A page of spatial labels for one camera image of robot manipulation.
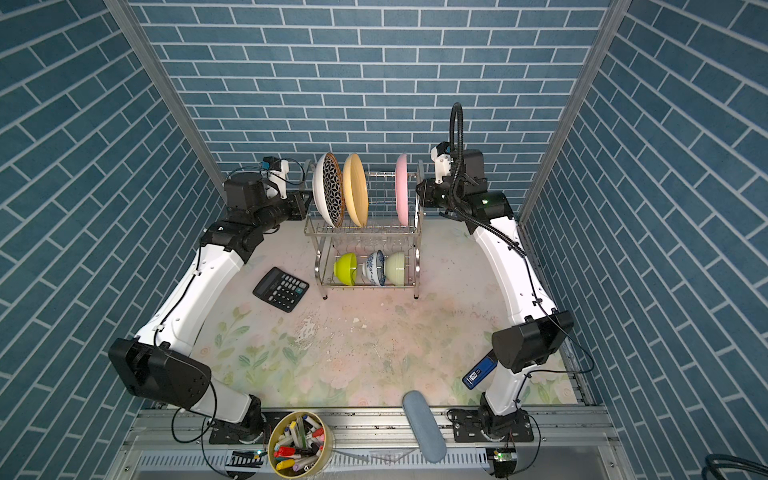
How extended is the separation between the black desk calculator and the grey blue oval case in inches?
18.4

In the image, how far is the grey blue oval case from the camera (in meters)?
0.71

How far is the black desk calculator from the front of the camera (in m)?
0.97
